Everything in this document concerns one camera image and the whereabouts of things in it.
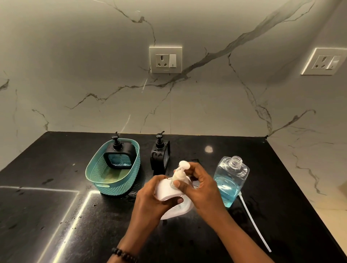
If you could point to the person's right hand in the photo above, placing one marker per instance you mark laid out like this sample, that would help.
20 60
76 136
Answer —
207 193

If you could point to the person's left hand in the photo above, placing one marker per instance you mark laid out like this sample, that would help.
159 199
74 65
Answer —
146 202

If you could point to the person's left thumb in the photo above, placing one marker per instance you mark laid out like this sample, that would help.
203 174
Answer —
173 202

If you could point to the person's right thumb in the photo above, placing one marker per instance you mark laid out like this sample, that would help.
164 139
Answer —
182 185

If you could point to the white soap dispenser bottle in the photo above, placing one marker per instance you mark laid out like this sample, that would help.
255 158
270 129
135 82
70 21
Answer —
168 191

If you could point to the white pump head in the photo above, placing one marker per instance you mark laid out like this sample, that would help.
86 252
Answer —
181 172

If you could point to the person's right forearm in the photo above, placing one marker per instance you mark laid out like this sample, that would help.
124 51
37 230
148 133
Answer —
238 241

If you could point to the person's left forearm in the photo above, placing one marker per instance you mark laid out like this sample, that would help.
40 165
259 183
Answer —
135 241

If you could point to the black square soap dispenser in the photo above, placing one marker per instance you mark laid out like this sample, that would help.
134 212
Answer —
160 158
120 155

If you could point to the clear bottle with blue liquid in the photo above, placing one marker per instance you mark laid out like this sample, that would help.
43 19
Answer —
230 181

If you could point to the teal plastic basket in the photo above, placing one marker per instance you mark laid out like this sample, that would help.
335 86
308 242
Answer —
119 184

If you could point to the white pump tube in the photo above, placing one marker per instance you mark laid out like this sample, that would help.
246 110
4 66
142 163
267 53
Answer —
253 220

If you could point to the white wall socket with switch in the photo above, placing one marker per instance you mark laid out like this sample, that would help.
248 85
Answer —
324 61
165 60

